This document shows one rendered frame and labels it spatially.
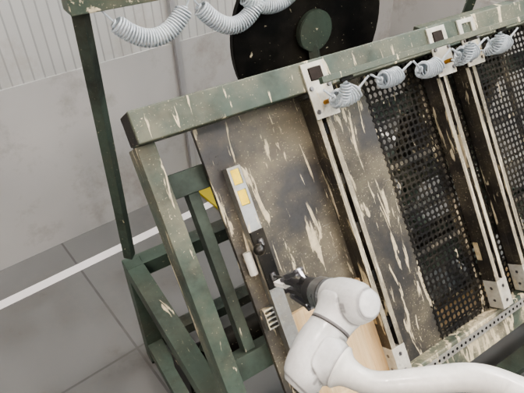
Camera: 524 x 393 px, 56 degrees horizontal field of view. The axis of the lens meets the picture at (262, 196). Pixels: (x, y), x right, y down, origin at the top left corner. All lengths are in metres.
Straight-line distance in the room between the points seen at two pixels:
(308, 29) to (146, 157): 1.04
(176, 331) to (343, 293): 1.24
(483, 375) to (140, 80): 3.22
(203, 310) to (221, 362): 0.18
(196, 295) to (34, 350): 2.09
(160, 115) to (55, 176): 2.48
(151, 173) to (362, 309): 0.73
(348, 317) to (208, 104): 0.75
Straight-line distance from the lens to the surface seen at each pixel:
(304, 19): 2.20
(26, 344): 3.56
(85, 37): 1.82
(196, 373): 2.13
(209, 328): 1.56
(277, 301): 1.65
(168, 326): 2.30
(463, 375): 1.17
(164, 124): 1.46
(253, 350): 1.74
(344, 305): 1.16
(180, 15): 1.91
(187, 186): 1.59
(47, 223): 4.05
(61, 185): 3.93
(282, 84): 1.63
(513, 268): 2.43
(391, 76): 1.74
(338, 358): 1.15
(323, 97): 1.69
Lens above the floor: 2.54
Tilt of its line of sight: 36 degrees down
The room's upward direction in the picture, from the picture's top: 2 degrees counter-clockwise
